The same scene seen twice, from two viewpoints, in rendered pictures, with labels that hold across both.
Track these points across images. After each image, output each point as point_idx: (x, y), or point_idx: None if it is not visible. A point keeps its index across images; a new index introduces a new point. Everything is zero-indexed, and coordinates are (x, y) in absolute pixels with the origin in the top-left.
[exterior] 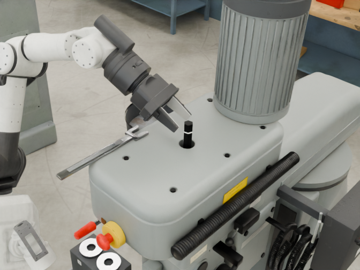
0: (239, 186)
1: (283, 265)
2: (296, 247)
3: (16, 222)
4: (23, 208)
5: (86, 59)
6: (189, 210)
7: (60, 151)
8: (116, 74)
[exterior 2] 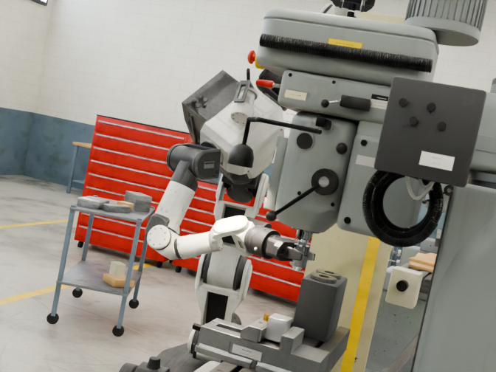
0: (349, 45)
1: (429, 292)
2: None
3: (257, 108)
4: (269, 105)
5: None
6: (290, 21)
7: None
8: None
